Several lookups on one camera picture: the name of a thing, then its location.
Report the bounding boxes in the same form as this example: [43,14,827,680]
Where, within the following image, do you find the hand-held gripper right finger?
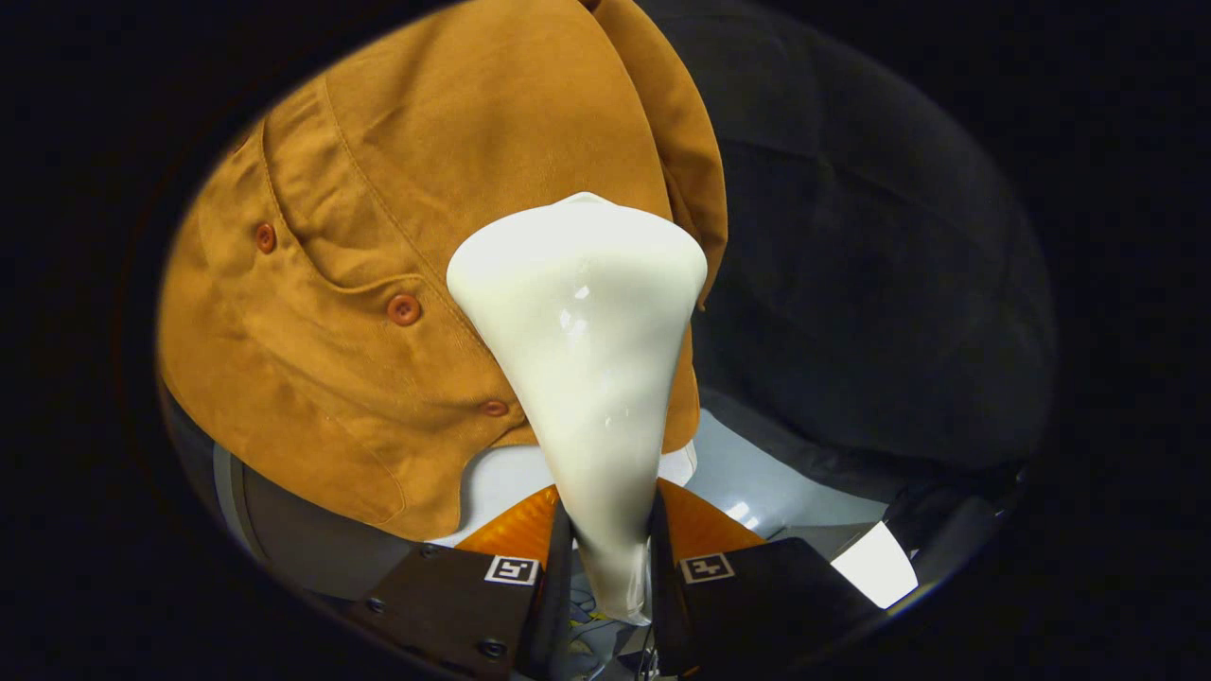
[649,479,886,678]

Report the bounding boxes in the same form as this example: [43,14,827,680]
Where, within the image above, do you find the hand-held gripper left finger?
[345,485,575,681]

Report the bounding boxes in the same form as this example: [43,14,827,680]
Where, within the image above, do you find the white garment steamer head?
[446,192,709,625]

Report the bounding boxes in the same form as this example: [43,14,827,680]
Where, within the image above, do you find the orange button-up shirt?
[156,0,729,542]

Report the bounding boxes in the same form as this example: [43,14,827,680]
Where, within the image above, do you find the black backdrop cloth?
[634,0,1056,502]

